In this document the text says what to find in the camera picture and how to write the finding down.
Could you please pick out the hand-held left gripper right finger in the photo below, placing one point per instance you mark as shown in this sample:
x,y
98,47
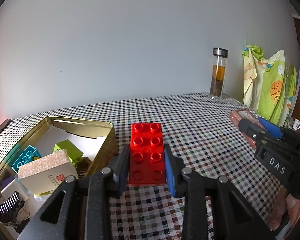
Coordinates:
x,y
170,175

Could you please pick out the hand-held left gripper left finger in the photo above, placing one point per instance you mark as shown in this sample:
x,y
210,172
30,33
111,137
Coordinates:
x,y
123,170

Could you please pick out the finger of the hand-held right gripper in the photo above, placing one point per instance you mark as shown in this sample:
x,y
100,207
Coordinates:
x,y
250,130
270,127

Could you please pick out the dark brown small box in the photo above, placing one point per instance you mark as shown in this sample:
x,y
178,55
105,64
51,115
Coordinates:
x,y
83,167

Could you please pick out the gold metal tin box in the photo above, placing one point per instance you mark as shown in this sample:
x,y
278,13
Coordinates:
x,y
107,150

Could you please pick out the purple building block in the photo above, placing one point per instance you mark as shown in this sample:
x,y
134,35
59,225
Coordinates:
x,y
8,181

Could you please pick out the teal building block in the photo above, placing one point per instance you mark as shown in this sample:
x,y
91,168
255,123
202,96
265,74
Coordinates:
x,y
23,158

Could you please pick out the checkered tablecloth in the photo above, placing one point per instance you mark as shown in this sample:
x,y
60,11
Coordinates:
x,y
190,120

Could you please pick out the white paper liner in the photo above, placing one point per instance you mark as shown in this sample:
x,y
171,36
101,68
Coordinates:
x,y
90,147

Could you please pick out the glass tea bottle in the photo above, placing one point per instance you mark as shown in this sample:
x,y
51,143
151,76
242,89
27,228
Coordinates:
x,y
217,80

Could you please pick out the black flat bar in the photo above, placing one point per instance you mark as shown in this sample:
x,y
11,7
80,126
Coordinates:
x,y
1,128

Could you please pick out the white mug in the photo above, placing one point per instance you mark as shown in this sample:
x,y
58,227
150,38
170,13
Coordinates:
x,y
297,125

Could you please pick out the green building block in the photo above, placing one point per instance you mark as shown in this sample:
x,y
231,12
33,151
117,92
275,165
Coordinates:
x,y
67,148

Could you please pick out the red building block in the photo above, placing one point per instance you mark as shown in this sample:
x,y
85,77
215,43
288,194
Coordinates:
x,y
146,155

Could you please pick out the person's right hand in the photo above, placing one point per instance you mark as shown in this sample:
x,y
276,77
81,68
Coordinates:
x,y
295,207

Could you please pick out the green printed blanket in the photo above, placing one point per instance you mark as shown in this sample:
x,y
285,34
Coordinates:
x,y
267,90

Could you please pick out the white building block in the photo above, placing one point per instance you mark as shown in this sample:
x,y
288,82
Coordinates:
x,y
12,188

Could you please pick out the white and tan box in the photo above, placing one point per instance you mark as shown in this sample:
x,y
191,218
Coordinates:
x,y
45,172

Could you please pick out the small glass bottle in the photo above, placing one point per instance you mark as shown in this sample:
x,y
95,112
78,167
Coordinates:
x,y
287,123

